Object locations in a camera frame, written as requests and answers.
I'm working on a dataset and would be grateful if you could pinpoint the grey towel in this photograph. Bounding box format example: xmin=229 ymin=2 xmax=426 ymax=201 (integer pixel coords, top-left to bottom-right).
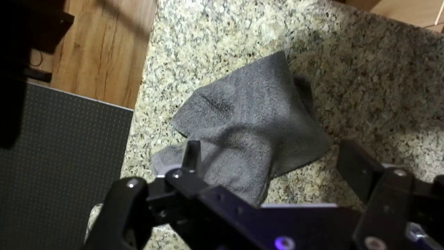
xmin=151 ymin=48 xmax=333 ymax=208

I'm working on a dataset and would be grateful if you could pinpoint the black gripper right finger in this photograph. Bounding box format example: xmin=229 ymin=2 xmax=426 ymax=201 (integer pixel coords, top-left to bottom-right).
xmin=337 ymin=137 xmax=444 ymax=250

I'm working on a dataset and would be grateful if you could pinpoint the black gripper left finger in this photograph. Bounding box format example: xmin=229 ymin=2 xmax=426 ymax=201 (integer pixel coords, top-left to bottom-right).
xmin=85 ymin=139 xmax=219 ymax=250

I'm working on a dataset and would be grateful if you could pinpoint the black vertical stand pole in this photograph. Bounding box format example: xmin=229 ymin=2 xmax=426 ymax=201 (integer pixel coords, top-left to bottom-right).
xmin=0 ymin=0 xmax=75 ymax=150

